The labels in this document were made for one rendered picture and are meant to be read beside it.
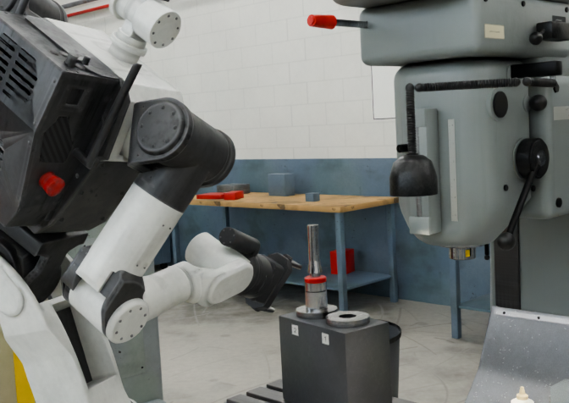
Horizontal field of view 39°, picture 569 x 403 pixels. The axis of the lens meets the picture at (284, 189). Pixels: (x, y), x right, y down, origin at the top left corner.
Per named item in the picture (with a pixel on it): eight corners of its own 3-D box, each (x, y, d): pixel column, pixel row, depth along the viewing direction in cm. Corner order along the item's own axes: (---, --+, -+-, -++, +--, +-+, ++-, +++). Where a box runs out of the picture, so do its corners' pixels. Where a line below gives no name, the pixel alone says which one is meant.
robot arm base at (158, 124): (166, 176, 112) (196, 102, 114) (100, 156, 119) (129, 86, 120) (219, 206, 125) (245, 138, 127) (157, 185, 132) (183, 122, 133)
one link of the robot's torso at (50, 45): (7, 279, 117) (108, 67, 107) (-110, 153, 132) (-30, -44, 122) (141, 263, 143) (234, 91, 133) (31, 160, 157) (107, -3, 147)
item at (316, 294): (331, 309, 170) (329, 282, 170) (310, 311, 169) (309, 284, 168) (323, 305, 175) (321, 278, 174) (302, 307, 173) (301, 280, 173)
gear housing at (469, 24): (479, 52, 124) (477, -14, 123) (357, 66, 141) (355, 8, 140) (576, 57, 147) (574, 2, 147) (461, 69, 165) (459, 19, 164)
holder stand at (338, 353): (349, 427, 157) (344, 327, 155) (282, 399, 175) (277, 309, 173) (393, 411, 164) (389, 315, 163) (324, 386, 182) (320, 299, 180)
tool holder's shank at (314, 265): (324, 277, 170) (322, 224, 169) (311, 278, 169) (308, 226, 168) (319, 274, 173) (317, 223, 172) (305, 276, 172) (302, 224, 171)
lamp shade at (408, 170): (389, 197, 118) (388, 155, 118) (389, 193, 125) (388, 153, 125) (439, 195, 117) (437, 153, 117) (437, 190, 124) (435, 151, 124)
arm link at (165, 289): (193, 314, 137) (100, 360, 124) (154, 283, 143) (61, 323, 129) (201, 264, 132) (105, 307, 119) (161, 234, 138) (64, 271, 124)
